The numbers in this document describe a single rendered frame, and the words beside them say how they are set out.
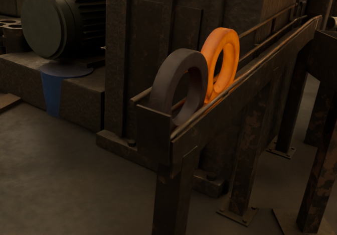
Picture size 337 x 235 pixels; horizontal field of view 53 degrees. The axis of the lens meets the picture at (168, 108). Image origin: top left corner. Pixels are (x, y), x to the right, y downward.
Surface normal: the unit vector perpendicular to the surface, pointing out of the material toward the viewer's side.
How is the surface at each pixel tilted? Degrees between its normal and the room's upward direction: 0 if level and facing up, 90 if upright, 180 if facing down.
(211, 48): 50
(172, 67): 39
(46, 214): 0
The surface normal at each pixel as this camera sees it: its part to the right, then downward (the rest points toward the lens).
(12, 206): 0.08, -0.91
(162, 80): -0.40, -0.23
